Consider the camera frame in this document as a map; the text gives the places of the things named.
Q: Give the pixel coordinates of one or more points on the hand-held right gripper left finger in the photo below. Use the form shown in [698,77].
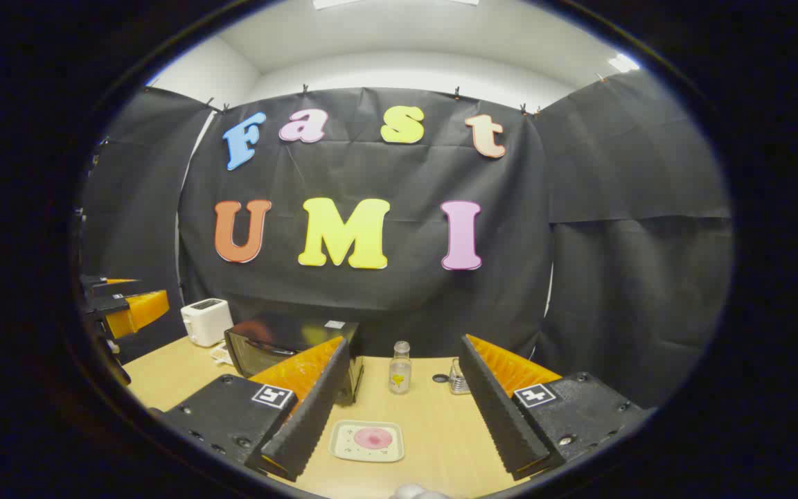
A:
[312,409]

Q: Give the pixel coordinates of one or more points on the white dish of beans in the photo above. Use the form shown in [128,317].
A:
[221,355]

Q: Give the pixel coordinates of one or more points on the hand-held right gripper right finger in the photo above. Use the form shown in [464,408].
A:
[499,416]

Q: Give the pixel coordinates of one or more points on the pink ham slice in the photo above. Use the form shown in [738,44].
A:
[373,438]

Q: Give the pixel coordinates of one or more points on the black backdrop cloth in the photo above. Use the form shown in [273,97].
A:
[579,277]

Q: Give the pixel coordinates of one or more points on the white toaster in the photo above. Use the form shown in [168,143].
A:
[205,322]

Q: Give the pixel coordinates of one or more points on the clear plastic bottle yellow label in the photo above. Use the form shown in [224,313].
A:
[400,374]

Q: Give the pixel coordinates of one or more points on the ceiling light panel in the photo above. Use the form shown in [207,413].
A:
[399,3]
[623,63]

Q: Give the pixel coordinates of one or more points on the black electric oven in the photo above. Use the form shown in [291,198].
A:
[267,339]

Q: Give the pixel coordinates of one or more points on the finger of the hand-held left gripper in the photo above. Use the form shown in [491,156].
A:
[104,306]
[94,284]

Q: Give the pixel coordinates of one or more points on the cream square plate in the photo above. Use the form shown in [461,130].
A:
[343,447]

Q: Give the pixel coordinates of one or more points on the ribbed glass holder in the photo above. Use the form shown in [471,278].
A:
[457,381]

